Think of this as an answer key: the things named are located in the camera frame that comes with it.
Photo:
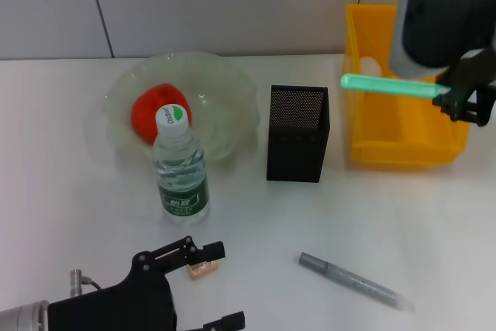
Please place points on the green glass fruit plate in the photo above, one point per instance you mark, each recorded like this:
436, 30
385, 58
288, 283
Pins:
221, 98

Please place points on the yellow plastic bin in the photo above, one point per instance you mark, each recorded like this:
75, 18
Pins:
395, 129

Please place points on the mint green pen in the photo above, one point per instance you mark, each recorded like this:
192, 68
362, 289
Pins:
387, 85

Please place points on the small beige eraser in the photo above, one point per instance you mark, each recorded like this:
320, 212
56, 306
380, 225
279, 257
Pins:
203, 271

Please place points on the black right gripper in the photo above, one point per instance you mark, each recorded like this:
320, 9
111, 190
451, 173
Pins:
484, 102

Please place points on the silver marker pen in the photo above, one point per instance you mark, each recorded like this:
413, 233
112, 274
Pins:
348, 276

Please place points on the orange fruit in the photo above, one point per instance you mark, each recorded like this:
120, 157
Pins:
149, 114

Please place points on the white paper ball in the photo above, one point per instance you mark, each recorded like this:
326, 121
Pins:
371, 64

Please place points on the clear green-label water bottle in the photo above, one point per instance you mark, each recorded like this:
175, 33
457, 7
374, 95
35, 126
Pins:
182, 176

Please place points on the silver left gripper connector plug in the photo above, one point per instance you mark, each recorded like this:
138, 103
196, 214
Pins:
76, 280

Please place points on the black mesh pen holder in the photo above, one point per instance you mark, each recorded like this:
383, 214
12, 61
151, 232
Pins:
296, 152

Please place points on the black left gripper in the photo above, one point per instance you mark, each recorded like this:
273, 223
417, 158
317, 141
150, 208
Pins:
112, 307

